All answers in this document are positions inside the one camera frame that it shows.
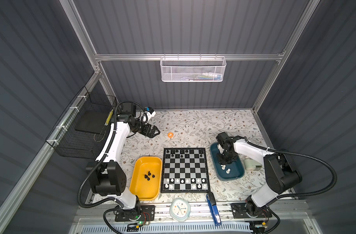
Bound black wire basket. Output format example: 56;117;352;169
46;88;117;160

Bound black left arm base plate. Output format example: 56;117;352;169
113;205;156;222

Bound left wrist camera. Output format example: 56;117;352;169
141;107;156;122

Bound black corrugated cable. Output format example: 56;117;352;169
245;140;338;199
76;100;145;209

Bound teal tray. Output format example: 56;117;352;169
210;143;245;181

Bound pale green clock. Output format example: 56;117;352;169
169;198;191;222

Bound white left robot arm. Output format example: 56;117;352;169
77;101;160;211

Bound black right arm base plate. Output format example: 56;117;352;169
231;202;272;219

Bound black corrugated left cable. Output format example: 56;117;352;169
76;100;145;209

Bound white wire basket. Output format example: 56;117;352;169
159;56;227;82

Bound black and white chessboard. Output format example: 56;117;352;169
160;148;211;193

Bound yellow tray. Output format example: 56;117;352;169
129;157;162;201

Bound blue stapler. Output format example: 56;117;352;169
206;192;222;226

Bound black corrugated right cable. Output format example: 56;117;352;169
245;140;338;199

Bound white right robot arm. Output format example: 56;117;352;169
216;132;302;210

